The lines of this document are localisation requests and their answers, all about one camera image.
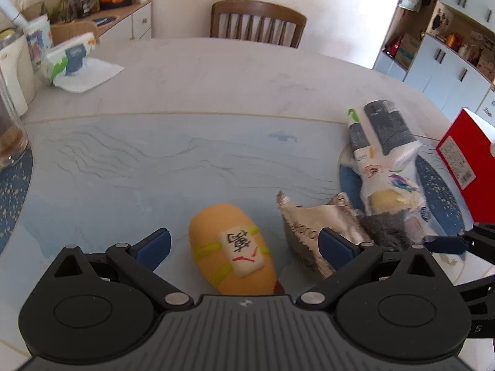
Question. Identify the orange bottle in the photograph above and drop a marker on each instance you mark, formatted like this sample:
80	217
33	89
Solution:
450	39

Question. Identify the clear bag with yellow pastry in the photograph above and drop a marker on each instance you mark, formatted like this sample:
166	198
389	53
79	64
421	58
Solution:
390	197

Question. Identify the white green tissue pack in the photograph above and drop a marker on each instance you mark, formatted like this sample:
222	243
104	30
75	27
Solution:
73	56

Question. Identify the white kettle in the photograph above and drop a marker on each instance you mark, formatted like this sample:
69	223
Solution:
15	73

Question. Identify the white cabinet with shelves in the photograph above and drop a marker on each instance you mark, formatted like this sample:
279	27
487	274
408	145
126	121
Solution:
441	69

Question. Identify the orange plush toy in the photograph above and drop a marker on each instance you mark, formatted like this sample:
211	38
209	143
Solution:
216	232

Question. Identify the white blue printed carton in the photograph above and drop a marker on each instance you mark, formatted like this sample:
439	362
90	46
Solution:
38	38

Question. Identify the blue card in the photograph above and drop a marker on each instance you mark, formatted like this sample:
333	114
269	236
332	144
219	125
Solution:
104	20

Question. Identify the red ornament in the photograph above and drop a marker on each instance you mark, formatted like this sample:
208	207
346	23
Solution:
392	46

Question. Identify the marble patterned desktop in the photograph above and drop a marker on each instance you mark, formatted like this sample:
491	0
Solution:
193	85

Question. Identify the clear bag of dark dried leaves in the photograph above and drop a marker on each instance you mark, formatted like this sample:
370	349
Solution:
383	228

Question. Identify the glass jar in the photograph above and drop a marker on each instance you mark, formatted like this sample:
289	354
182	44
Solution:
9	139

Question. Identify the red box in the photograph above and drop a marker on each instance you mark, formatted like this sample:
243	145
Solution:
475	150

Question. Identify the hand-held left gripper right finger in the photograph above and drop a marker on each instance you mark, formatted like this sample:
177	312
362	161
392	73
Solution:
333	248

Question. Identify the white grey label packet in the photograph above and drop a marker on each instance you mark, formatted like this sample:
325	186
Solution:
390	127

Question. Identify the silver foil packet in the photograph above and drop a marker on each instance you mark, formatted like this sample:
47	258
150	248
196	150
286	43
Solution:
309	220

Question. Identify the cardboard box with blue print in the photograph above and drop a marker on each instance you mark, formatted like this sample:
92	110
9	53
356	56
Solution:
408	50

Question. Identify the brown wooden chair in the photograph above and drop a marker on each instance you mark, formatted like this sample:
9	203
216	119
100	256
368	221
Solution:
232	7

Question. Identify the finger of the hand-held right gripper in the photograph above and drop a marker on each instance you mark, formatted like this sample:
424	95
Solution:
444	244
479	291

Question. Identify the white wooden sideboard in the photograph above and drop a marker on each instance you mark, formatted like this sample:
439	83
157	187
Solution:
141	19

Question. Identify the brown cardboard box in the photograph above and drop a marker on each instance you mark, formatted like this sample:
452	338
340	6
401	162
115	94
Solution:
71	31

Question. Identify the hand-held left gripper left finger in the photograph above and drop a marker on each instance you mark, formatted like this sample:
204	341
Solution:
155	245

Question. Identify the white paper napkin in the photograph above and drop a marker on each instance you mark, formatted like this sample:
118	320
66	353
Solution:
96	71

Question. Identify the dark snack pack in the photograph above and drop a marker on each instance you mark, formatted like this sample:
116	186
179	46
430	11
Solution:
87	6

